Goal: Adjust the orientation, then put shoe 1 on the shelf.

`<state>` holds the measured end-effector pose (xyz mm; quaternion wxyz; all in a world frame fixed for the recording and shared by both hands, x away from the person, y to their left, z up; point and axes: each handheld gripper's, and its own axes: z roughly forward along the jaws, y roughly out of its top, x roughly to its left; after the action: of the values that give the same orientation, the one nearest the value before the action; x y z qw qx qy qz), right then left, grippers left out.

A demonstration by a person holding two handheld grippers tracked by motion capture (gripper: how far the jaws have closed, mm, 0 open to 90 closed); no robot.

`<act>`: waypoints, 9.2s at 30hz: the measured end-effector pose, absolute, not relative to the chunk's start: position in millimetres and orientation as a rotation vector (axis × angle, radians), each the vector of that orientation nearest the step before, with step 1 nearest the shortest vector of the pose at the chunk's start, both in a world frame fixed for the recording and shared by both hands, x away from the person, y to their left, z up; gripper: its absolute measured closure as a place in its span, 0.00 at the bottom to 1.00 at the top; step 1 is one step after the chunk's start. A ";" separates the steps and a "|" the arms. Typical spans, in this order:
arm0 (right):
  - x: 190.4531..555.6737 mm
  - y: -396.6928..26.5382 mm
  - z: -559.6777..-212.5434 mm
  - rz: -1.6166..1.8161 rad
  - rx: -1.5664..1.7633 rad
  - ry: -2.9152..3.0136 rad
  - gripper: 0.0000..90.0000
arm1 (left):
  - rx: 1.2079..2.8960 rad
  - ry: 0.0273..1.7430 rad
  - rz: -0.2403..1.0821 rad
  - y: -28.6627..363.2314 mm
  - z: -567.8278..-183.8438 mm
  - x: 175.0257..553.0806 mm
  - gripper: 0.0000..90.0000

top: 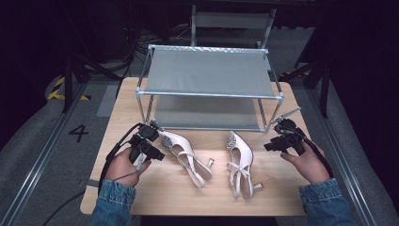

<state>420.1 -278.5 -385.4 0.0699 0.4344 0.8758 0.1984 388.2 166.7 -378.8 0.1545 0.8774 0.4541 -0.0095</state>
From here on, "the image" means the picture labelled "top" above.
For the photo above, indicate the grey metal frame chair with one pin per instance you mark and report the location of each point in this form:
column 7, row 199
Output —
column 232, row 20

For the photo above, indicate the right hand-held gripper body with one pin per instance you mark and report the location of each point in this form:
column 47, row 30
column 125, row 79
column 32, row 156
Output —
column 288, row 136

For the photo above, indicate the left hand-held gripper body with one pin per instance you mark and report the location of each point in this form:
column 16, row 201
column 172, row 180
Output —
column 142, row 133

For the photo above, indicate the grey metal shoe rack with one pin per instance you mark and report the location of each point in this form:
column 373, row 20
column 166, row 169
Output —
column 208, row 73

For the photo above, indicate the metal floor rail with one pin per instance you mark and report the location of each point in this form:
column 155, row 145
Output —
column 342, row 150
column 37, row 160

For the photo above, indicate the black tripod stand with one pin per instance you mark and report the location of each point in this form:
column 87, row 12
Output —
column 68, row 81
column 324, row 84

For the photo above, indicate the pale pink slingback heel shoe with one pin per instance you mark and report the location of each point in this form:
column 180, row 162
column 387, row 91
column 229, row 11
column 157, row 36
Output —
column 185, row 153
column 240, row 157

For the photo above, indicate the person's left hand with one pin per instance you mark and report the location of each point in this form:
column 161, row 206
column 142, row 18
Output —
column 120, row 168

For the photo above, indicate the person's right hand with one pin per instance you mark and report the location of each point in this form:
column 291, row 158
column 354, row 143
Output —
column 309, row 166

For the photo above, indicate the grey tape piece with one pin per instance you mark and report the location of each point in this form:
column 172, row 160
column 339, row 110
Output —
column 89, row 183

